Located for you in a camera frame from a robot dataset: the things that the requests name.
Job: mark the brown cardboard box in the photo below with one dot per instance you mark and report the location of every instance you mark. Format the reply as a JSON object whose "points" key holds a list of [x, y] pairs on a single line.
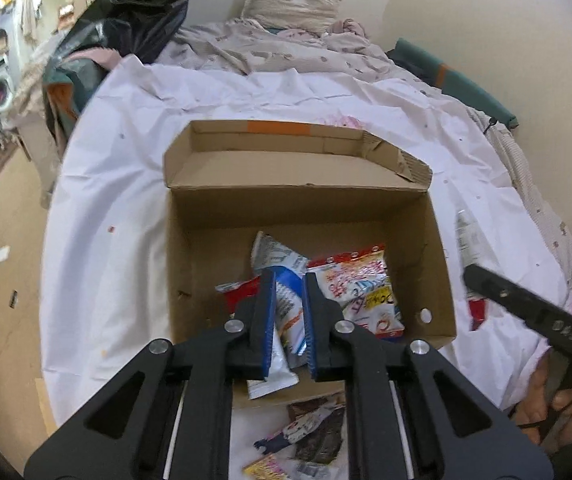
{"points": [[296, 210]]}

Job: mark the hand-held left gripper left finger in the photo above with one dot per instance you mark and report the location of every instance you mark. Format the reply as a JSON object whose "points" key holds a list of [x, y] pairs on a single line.
{"points": [[268, 320]]}

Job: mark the white yellow snack packet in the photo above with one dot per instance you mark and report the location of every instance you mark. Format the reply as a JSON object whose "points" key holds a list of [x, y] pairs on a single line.
{"points": [[378, 312]]}

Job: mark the person's right hand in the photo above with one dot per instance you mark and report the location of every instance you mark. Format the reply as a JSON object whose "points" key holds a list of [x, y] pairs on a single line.
{"points": [[540, 400]]}

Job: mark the blue white snack packet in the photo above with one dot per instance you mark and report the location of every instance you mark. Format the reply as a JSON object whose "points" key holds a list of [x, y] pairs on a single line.
{"points": [[288, 310]]}

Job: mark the white hanging towel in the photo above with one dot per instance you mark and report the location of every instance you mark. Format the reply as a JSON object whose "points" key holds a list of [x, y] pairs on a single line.
{"points": [[29, 12]]}

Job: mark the red edged snack packet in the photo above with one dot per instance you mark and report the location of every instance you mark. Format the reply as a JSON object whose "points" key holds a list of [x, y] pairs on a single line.
{"points": [[238, 294]]}

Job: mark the teal orange cloth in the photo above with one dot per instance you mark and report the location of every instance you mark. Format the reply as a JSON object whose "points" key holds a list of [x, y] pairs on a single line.
{"points": [[66, 100]]}

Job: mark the flat cardboard sheet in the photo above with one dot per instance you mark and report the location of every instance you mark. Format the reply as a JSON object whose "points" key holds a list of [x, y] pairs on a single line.
{"points": [[46, 405]]}

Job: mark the beige pillow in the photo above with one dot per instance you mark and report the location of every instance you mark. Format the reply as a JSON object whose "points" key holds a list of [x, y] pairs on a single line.
{"points": [[291, 7]]}

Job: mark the white red stick packet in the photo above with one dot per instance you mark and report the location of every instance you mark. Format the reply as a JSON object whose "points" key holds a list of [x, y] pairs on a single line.
{"points": [[467, 240]]}

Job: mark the black plastic bag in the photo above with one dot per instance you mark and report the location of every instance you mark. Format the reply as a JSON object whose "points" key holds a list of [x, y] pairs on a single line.
{"points": [[136, 5]]}

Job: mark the pile of snack packets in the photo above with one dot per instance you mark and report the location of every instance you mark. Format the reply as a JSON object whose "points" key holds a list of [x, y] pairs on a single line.
{"points": [[321, 440]]}

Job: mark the small dark wrapper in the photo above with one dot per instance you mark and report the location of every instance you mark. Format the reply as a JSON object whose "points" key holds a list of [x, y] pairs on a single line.
{"points": [[13, 299]]}

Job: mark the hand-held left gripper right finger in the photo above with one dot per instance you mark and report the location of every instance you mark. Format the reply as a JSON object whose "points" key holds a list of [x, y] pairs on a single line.
{"points": [[311, 325]]}

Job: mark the grey floral duvet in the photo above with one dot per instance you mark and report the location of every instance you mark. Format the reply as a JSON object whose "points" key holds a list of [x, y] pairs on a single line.
{"points": [[291, 52]]}

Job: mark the teal rolled mat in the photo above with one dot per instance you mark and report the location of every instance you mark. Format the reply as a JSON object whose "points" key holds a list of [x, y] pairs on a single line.
{"points": [[460, 85]]}

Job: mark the red white snack packet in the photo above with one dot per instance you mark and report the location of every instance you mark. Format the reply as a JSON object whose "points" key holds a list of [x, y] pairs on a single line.
{"points": [[350, 272]]}

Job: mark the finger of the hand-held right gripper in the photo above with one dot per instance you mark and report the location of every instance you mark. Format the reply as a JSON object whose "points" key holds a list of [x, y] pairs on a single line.
{"points": [[515, 300]]}

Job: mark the white paper scrap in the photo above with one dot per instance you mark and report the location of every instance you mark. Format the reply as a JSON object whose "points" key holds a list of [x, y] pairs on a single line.
{"points": [[2, 254]]}

